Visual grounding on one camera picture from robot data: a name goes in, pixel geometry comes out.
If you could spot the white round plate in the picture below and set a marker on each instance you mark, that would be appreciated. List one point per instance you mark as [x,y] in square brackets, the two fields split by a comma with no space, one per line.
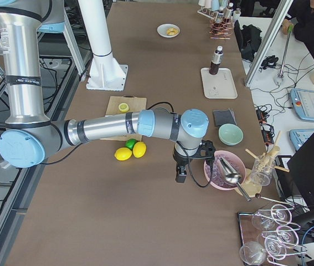
[161,30]

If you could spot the half lemon slice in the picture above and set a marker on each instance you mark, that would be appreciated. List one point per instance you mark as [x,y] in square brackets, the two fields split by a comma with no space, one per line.
[123,107]

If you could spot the twisted glazed donut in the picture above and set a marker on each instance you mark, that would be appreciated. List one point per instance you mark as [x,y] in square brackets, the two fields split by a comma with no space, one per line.
[172,31]

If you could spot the yellow lemon far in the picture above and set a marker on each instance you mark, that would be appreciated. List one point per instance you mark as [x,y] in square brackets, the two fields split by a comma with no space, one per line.
[139,149]

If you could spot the yellow lemon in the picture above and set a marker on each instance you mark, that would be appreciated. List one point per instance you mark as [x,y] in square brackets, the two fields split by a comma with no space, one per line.
[123,154]
[139,149]

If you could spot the blue teach pendant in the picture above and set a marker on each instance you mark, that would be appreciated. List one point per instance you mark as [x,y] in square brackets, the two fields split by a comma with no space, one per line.
[303,103]
[299,136]

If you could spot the cream rabbit print tray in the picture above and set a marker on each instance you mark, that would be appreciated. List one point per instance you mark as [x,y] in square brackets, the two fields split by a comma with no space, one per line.
[219,86]

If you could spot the copper wire bottle rack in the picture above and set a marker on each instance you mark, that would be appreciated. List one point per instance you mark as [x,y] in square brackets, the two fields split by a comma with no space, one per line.
[221,29]

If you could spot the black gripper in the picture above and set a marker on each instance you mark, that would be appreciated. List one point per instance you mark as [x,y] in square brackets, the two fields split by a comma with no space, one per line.
[180,159]

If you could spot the green lime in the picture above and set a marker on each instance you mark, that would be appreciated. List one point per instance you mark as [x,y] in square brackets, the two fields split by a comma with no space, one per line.
[130,143]

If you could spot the black bag on desk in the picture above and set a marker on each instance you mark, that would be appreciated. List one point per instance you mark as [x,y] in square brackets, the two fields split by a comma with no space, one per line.
[251,41]

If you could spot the steel ice scoop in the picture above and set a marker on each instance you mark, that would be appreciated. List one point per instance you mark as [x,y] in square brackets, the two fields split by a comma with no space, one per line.
[232,177]

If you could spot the dark grey folded cloth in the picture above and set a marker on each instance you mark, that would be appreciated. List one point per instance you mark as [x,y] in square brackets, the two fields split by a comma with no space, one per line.
[222,117]

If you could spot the yellow lemon near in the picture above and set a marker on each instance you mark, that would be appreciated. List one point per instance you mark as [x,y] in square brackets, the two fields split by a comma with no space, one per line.
[123,154]

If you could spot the dark tea bottle on tray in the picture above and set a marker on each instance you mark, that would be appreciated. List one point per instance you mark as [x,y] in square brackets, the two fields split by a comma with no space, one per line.
[216,60]

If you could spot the wooden cutting board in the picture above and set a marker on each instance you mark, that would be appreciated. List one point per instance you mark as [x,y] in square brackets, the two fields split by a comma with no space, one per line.
[135,103]

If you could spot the clear glass jug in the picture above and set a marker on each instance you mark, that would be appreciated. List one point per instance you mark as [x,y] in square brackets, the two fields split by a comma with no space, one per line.
[261,174]

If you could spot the wine glass rack tray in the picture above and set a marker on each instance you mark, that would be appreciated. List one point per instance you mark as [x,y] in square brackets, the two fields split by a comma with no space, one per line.
[268,236]

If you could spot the person in black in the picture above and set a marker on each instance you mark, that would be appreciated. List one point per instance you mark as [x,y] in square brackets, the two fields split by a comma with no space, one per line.
[300,16]

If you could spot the metal stick green handle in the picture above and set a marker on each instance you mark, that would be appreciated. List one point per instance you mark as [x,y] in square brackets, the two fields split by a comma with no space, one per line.
[280,75]

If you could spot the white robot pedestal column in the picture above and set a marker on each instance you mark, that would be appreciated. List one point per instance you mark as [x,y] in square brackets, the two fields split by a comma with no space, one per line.
[105,71]

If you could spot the tea bottle in rack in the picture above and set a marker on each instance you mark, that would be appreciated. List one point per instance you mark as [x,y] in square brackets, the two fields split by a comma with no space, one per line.
[220,15]

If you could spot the pink bowl with ice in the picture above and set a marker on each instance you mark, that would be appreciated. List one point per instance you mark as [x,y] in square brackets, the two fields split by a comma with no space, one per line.
[220,170]

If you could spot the mint green bowl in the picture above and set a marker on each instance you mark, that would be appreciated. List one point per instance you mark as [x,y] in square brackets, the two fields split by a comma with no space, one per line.
[230,134]

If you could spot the aluminium frame post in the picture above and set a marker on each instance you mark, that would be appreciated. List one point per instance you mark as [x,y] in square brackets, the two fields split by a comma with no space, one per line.
[268,39]

